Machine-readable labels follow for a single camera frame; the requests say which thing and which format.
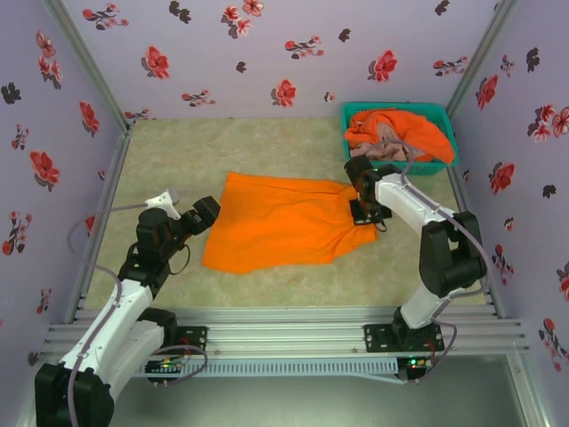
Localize dusty pink shorts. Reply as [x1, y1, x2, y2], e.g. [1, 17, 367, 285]
[349, 124, 435, 162]

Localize light orange shorts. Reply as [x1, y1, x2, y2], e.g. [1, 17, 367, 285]
[202, 172, 380, 275]

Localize red-orange shorts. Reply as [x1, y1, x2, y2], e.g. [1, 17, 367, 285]
[344, 108, 455, 166]

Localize teal plastic basket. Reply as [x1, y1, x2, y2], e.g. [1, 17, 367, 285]
[340, 101, 459, 177]

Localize controller circuit board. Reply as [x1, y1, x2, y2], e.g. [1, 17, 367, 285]
[145, 358, 190, 389]
[397, 355, 435, 386]

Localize left arm grey cable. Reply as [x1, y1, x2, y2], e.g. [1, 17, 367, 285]
[66, 199, 210, 427]

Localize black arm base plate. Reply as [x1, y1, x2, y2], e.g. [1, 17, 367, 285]
[363, 324, 445, 355]
[150, 326, 209, 356]

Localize aluminium side rail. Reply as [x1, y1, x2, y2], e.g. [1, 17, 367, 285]
[66, 126, 134, 324]
[446, 166, 506, 319]

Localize wide slotted aluminium rail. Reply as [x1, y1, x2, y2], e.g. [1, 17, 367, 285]
[42, 306, 533, 357]

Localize white slotted cable duct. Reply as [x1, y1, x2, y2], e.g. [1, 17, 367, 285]
[110, 359, 399, 384]

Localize aluminium corner post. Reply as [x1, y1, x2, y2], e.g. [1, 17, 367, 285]
[40, 0, 135, 134]
[444, 0, 522, 117]

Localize aluminium lower frame bar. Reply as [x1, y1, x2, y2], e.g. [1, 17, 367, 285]
[12, 350, 68, 427]
[506, 350, 557, 427]

